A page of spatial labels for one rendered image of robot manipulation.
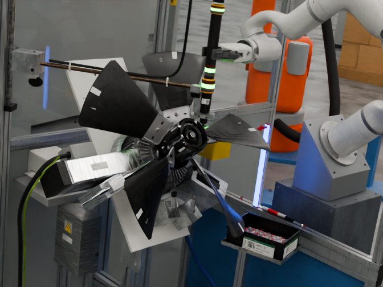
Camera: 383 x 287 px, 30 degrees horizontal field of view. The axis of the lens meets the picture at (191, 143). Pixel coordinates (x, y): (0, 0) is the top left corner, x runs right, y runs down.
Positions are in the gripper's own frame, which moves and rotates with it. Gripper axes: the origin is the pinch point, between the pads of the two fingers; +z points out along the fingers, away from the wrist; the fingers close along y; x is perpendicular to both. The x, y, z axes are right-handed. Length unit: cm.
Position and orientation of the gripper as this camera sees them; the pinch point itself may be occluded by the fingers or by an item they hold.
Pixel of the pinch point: (211, 52)
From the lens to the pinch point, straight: 231.8
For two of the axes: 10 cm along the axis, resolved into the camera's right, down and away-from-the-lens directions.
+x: 1.2, -9.5, -2.9
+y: -6.9, -2.9, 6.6
